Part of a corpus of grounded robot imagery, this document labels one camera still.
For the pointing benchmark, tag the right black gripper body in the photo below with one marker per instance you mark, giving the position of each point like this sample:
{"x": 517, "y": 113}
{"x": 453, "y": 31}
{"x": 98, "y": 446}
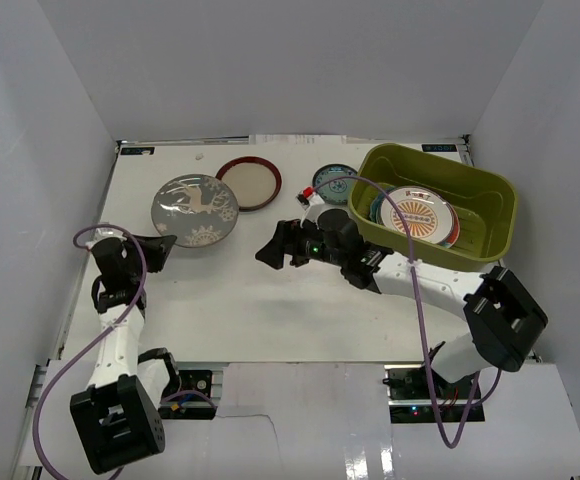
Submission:
{"x": 308, "y": 243}

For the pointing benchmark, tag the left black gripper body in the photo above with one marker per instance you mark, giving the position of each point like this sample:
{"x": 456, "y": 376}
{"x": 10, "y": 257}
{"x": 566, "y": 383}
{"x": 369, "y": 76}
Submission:
{"x": 137, "y": 251}

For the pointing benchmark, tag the grey deer plate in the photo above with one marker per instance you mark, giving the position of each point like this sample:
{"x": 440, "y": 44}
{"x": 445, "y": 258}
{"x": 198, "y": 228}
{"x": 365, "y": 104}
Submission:
{"x": 199, "y": 210}

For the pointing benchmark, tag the small blue patterned plate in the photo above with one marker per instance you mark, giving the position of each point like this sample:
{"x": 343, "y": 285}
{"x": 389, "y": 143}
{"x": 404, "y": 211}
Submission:
{"x": 333, "y": 182}

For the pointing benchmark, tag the dark red beige plate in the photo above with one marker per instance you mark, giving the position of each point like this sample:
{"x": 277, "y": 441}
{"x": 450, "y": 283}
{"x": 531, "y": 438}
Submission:
{"x": 255, "y": 181}

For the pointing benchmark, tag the white plate green rim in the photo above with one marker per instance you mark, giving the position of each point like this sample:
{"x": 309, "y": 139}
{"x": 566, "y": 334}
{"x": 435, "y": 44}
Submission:
{"x": 381, "y": 196}

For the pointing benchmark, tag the orange sunburst plate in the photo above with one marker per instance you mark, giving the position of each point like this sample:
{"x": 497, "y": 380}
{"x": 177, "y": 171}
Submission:
{"x": 428, "y": 216}

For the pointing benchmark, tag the teal scalloped plate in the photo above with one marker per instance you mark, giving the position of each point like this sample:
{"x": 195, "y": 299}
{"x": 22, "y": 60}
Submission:
{"x": 373, "y": 210}

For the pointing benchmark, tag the red teal floral plate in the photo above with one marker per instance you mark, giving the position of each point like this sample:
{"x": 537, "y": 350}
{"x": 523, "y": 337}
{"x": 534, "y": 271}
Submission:
{"x": 451, "y": 239}

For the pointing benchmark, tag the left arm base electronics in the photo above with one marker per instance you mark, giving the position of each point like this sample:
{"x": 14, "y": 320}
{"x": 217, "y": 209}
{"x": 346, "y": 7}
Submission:
{"x": 194, "y": 396}

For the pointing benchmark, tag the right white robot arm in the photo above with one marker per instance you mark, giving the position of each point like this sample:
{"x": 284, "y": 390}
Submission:
{"x": 503, "y": 318}

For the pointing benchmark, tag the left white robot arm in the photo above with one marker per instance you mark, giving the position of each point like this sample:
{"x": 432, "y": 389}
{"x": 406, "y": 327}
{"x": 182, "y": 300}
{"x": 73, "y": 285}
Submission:
{"x": 117, "y": 415}

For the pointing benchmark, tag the olive green plastic bin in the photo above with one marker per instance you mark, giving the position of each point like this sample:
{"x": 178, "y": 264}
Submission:
{"x": 486, "y": 203}

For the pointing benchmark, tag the papers at back edge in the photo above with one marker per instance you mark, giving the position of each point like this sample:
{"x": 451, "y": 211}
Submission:
{"x": 297, "y": 139}

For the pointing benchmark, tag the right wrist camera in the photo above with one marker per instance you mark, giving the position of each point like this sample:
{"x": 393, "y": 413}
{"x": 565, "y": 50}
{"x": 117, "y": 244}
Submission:
{"x": 309, "y": 197}

